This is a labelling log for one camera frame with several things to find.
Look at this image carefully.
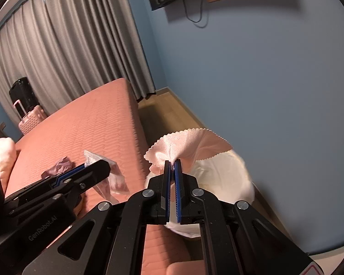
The purple cloth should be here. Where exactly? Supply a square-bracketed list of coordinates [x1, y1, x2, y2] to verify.
[41, 156, 73, 178]

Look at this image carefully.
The pink zigzag-edged cloth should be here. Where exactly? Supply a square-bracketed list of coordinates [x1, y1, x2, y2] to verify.
[143, 128, 233, 175]

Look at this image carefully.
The black suitcase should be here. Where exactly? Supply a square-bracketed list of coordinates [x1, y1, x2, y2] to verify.
[8, 77, 39, 112]

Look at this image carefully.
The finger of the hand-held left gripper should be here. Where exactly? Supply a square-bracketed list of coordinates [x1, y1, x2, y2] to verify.
[47, 160, 111, 199]
[41, 164, 86, 183]

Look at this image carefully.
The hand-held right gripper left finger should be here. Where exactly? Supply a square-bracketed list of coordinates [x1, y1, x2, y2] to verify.
[21, 160, 172, 275]

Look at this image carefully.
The clear plastic bag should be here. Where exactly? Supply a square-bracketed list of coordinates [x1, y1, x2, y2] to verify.
[84, 150, 129, 204]

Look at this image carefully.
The pink suitcase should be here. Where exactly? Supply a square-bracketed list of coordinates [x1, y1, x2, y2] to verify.
[14, 99, 46, 135]

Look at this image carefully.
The grey pleated curtain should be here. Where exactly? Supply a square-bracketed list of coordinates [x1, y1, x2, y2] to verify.
[0, 0, 157, 118]

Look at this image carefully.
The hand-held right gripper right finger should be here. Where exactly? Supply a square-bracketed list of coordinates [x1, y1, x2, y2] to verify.
[173, 160, 319, 275]

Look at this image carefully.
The pale pink pillow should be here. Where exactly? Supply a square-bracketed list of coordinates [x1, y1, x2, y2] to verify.
[0, 137, 16, 190]

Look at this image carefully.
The orange quilted bed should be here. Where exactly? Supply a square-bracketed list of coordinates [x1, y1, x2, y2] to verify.
[4, 77, 207, 275]

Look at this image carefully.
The grey hanging cable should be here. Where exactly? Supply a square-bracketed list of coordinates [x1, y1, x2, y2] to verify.
[183, 0, 210, 23]

